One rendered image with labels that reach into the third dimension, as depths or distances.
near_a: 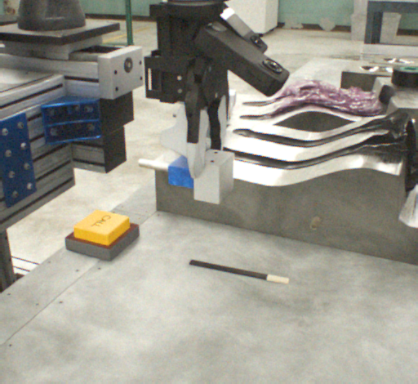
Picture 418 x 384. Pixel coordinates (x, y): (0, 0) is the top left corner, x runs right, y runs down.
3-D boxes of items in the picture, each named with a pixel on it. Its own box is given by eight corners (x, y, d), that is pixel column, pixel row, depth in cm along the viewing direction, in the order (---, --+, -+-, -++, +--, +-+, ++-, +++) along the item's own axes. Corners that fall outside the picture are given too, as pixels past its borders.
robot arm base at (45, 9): (2, 29, 118) (-4, -19, 114) (47, 20, 130) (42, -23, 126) (58, 32, 112) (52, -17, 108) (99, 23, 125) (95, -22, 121)
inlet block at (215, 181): (131, 187, 74) (129, 150, 72) (149, 173, 78) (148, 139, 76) (219, 204, 69) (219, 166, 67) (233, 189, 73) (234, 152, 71)
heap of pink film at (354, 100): (264, 121, 115) (264, 85, 112) (265, 99, 131) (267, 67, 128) (387, 126, 112) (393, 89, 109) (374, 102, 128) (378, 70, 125)
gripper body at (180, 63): (173, 89, 73) (171, -3, 68) (232, 96, 70) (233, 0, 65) (144, 104, 66) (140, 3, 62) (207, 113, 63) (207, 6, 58)
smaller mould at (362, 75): (339, 94, 157) (341, 70, 154) (349, 82, 170) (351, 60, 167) (410, 102, 150) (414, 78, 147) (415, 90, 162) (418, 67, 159)
